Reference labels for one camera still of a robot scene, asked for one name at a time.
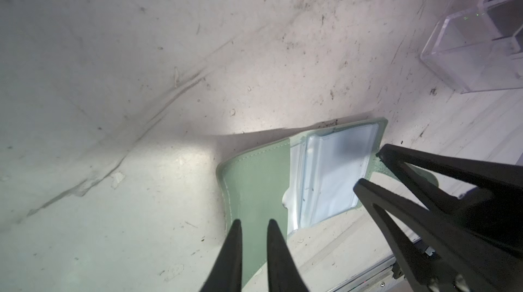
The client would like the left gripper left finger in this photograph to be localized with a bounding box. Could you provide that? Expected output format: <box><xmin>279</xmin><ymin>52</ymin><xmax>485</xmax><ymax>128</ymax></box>
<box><xmin>200</xmin><ymin>219</ymin><xmax>242</xmax><ymax>292</ymax></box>

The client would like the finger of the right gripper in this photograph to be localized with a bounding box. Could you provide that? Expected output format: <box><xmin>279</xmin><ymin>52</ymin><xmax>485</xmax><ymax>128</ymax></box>
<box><xmin>354</xmin><ymin>179</ymin><xmax>522</xmax><ymax>291</ymax></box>
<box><xmin>377</xmin><ymin>144</ymin><xmax>522</xmax><ymax>210</ymax></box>

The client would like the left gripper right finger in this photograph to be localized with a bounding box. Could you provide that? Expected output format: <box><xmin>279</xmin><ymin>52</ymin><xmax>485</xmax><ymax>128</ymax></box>
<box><xmin>267</xmin><ymin>219</ymin><xmax>309</xmax><ymax>292</ymax></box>

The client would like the clear acrylic card box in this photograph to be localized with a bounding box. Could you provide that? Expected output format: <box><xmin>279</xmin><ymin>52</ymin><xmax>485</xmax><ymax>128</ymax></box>
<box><xmin>421</xmin><ymin>0</ymin><xmax>522</xmax><ymax>94</ymax></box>

